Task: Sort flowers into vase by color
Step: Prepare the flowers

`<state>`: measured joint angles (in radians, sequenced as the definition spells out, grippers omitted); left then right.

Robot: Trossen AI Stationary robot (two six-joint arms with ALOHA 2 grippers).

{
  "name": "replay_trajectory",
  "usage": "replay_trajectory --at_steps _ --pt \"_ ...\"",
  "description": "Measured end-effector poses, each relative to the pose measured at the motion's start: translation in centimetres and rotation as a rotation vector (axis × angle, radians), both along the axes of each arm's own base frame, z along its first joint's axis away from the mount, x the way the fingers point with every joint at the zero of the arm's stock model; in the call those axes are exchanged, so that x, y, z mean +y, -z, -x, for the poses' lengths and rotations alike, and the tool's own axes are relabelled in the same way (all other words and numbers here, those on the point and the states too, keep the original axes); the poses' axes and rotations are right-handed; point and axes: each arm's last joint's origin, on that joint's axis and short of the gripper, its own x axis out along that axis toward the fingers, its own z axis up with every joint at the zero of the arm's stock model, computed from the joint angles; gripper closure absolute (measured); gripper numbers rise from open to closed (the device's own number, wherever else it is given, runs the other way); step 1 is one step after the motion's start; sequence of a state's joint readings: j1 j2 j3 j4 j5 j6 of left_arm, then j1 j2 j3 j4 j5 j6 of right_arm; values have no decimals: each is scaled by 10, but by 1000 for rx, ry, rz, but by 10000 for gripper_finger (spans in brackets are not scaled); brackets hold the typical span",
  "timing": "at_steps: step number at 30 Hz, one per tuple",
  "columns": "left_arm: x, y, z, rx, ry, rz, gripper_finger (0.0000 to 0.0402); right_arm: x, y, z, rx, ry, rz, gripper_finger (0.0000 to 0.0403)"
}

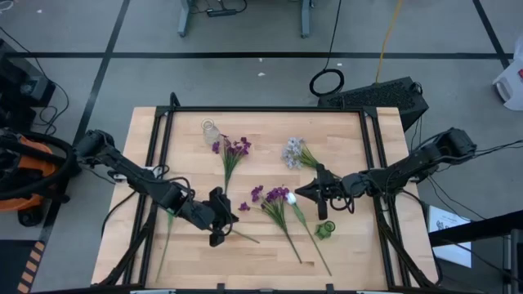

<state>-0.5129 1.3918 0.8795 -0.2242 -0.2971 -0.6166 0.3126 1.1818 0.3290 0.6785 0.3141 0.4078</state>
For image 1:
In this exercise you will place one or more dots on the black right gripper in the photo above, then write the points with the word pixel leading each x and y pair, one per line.
pixel 337 185

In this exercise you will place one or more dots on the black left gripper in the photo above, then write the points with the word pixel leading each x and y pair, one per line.
pixel 216 216

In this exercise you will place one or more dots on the white rose stem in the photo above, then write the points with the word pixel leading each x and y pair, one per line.
pixel 291 199

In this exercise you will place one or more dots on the purple artificial flower bunch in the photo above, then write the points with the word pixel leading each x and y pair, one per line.
pixel 231 157
pixel 278 212

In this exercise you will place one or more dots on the pale blue artificial flower bunch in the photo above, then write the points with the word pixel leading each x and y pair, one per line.
pixel 292 153

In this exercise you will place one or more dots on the white artificial tulip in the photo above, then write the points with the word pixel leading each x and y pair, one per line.
pixel 170 218

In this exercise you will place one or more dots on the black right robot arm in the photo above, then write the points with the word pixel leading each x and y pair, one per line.
pixel 408 167

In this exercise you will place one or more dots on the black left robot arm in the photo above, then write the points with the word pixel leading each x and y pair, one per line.
pixel 135 175

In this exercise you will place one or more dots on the green glass vase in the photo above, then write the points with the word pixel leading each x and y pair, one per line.
pixel 324 230

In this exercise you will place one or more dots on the clear glass vase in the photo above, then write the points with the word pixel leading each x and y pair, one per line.
pixel 210 132

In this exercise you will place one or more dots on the black perforated computer case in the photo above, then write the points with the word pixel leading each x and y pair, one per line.
pixel 380 96

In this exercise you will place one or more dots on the white printed paper sheet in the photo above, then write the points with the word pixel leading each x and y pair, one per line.
pixel 443 218

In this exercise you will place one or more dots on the grey desk leg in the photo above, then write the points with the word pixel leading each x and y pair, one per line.
pixel 184 20
pixel 305 20

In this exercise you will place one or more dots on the black metal beam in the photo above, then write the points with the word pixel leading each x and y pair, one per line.
pixel 482 228

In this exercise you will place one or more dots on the black power strip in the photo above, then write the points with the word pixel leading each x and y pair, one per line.
pixel 220 12

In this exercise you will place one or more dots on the orange shop vacuum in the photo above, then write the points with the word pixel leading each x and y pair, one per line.
pixel 32 161

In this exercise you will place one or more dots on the grey metal stand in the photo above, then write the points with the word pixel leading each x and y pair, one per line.
pixel 515 261

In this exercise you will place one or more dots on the black mat with orange stripes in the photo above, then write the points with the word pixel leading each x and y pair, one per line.
pixel 12 265

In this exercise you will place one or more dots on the white plastic container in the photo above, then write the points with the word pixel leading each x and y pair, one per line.
pixel 510 85

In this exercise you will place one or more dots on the black equipment box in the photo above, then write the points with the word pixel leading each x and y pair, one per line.
pixel 20 81

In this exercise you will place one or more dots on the black metal table frame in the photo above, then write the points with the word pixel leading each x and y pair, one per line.
pixel 265 109

